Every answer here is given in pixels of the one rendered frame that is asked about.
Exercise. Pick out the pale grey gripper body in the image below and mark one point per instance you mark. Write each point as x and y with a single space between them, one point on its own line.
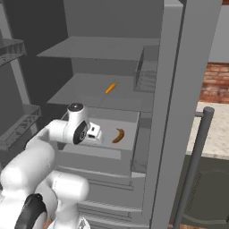
97 139

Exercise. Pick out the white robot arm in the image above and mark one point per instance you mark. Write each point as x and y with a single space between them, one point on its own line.
27 167

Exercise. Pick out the grey fridge drawer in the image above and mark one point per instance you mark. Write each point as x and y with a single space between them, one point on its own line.
113 205
98 167

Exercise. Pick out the grey fridge shelf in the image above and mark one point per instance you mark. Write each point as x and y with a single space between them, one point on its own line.
86 89
101 49

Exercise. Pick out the grey fridge bottom drawer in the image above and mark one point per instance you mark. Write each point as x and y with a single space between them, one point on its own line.
113 205

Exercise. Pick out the clear fridge side bin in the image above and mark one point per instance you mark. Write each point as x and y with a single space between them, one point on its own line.
146 74

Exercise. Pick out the grey fridge door with shelves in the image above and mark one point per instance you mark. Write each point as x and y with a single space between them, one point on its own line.
12 89

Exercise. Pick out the brown banana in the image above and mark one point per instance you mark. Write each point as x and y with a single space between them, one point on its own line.
119 136

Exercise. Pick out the orange carrot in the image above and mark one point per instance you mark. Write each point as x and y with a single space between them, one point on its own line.
110 88

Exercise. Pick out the grey door shelf bin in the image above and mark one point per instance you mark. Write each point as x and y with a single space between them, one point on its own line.
10 50
19 125

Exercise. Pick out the dark green base cupboard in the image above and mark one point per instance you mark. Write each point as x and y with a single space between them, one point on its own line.
208 190

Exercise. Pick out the grey wall cupboard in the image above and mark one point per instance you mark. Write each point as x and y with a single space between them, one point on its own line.
220 32

